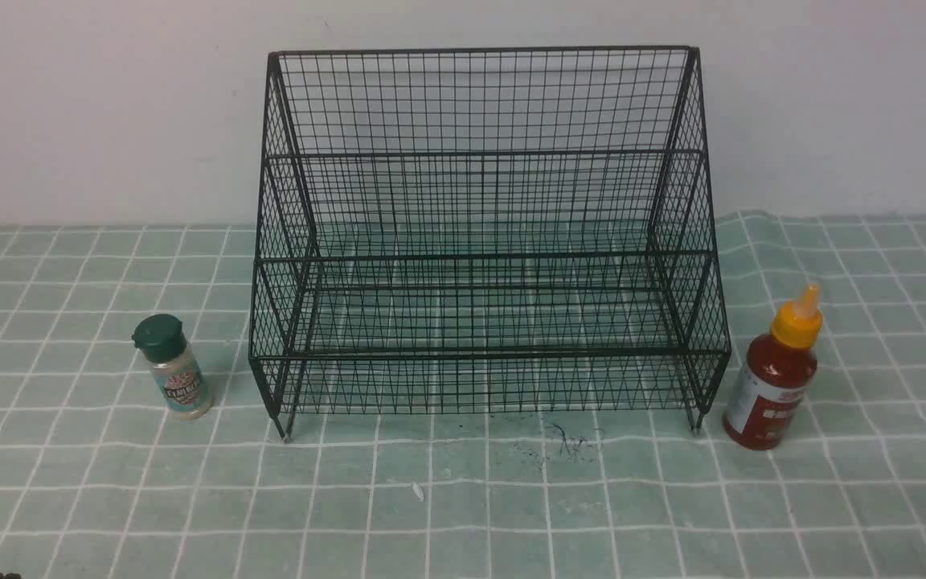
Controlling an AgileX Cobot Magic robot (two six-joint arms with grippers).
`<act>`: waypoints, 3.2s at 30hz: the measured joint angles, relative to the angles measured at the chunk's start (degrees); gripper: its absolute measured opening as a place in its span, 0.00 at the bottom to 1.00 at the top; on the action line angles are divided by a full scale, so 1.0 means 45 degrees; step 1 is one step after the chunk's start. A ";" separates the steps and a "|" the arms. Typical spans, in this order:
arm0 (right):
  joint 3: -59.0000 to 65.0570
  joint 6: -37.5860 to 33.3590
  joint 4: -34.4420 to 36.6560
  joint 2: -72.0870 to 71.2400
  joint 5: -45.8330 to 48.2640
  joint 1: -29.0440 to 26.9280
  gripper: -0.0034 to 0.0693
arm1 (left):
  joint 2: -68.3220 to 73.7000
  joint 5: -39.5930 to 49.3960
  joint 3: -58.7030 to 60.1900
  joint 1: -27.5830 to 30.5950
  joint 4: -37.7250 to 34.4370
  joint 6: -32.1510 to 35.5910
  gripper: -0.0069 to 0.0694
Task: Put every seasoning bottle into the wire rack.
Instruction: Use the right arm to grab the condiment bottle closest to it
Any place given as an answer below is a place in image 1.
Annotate seasoning shaker green cap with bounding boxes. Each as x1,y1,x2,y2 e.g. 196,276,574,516
132,313,213,419

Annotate green checkered tablecloth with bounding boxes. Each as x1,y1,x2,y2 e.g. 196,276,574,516
0,211,926,578

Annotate black wire mesh rack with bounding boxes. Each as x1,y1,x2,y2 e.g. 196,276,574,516
248,45,732,437

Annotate red sauce bottle yellow cap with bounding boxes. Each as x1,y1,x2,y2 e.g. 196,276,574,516
723,283,824,451

